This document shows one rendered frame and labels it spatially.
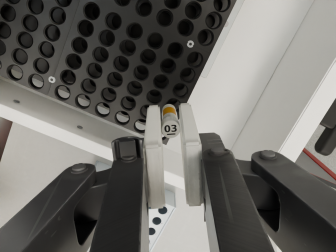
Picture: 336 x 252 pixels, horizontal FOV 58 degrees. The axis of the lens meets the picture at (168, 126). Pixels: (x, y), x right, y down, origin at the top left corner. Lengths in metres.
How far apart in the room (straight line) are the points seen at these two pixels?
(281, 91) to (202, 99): 0.08
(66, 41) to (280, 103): 0.19
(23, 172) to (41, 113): 0.19
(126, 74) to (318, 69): 0.15
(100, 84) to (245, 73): 0.15
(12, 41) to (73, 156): 0.21
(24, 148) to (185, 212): 0.25
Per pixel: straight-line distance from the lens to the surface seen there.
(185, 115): 0.16
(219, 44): 0.31
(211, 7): 0.26
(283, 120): 0.28
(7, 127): 0.52
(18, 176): 0.49
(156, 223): 0.45
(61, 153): 0.45
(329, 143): 0.30
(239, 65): 0.33
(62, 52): 0.27
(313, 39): 0.30
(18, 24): 0.28
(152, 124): 0.15
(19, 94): 0.33
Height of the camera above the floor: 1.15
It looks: 72 degrees down
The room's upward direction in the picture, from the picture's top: 177 degrees clockwise
